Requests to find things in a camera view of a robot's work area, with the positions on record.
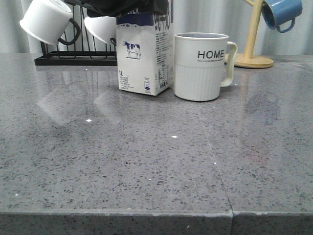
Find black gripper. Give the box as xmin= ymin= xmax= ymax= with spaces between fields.
xmin=64 ymin=0 xmax=169 ymax=18

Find white milk carton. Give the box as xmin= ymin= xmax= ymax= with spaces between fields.
xmin=117 ymin=0 xmax=174 ymax=96

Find white HOME ceramic mug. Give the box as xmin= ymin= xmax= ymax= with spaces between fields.
xmin=174 ymin=32 xmax=238 ymax=101

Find right white hanging mug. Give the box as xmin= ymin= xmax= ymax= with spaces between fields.
xmin=84 ymin=16 xmax=116 ymax=46

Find white hanging mug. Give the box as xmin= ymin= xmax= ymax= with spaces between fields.
xmin=20 ymin=0 xmax=81 ymax=46
xmin=84 ymin=16 xmax=116 ymax=46

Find left white hanging mug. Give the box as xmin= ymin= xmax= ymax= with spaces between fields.
xmin=20 ymin=0 xmax=81 ymax=46

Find wooden mug tree stand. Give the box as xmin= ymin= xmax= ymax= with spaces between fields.
xmin=235 ymin=0 xmax=274 ymax=69

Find blue enamel mug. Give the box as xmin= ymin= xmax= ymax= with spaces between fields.
xmin=262 ymin=0 xmax=303 ymax=33

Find black wire mug rack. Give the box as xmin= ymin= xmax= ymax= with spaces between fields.
xmin=34 ymin=3 xmax=117 ymax=66

